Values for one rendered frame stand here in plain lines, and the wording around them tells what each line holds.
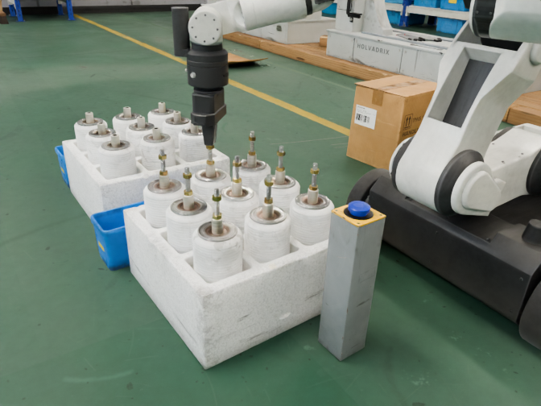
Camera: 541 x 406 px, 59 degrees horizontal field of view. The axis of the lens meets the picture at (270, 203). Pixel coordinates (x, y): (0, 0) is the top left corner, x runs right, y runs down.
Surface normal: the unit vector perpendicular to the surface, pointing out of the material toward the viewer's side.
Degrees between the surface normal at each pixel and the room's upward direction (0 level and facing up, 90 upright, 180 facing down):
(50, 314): 0
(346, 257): 90
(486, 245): 46
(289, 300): 90
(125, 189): 90
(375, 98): 90
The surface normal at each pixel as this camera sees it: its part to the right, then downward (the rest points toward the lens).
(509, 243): -0.57, -0.47
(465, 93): -0.77, -0.10
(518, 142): -0.22, -0.78
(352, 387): 0.04, -0.89
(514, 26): -0.43, 0.90
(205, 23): 0.07, 0.46
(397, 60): -0.83, 0.22
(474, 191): 0.55, 0.40
